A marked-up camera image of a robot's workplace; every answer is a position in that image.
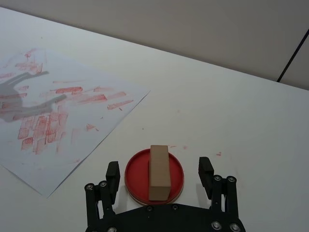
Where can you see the red round shallow dish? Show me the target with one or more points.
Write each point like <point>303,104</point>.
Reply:
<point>136,176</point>

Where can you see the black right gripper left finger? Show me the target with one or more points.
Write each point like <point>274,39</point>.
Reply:
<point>113,176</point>

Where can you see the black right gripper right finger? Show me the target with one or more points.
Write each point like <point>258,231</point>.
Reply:
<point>205,174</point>

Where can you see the brown rectangular block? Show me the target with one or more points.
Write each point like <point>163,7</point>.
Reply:
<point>159,174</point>

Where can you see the white paper with red marks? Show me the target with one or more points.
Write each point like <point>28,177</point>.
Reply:
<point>84,116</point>

